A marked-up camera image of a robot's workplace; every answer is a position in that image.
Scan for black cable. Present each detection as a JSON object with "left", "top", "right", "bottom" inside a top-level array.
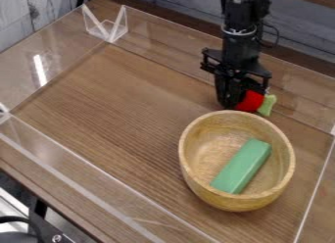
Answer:
[{"left": 0, "top": 216, "right": 44, "bottom": 243}]

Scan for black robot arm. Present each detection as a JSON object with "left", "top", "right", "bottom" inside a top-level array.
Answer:
[{"left": 201, "top": 0, "right": 273, "bottom": 113}]

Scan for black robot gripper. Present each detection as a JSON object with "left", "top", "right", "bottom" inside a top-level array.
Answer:
[{"left": 201, "top": 24, "right": 273, "bottom": 109}]

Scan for clear acrylic tray enclosure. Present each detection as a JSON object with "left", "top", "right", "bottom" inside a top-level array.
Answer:
[{"left": 0, "top": 7, "right": 335, "bottom": 243}]

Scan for wooden bowl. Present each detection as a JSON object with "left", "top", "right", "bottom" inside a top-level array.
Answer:
[{"left": 178, "top": 111, "right": 297, "bottom": 212}]

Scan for red plush strawberry toy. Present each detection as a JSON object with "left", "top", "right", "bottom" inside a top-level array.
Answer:
[{"left": 235, "top": 90, "right": 278, "bottom": 117}]

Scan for clear acrylic corner bracket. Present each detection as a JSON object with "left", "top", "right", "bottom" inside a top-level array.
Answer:
[{"left": 82, "top": 5, "right": 129, "bottom": 43}]

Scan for green rectangular block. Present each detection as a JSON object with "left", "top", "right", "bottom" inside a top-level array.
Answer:
[{"left": 210, "top": 139, "right": 273, "bottom": 194}]

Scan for black table leg bracket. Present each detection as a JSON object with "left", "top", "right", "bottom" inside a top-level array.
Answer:
[{"left": 30, "top": 199, "right": 76, "bottom": 243}]

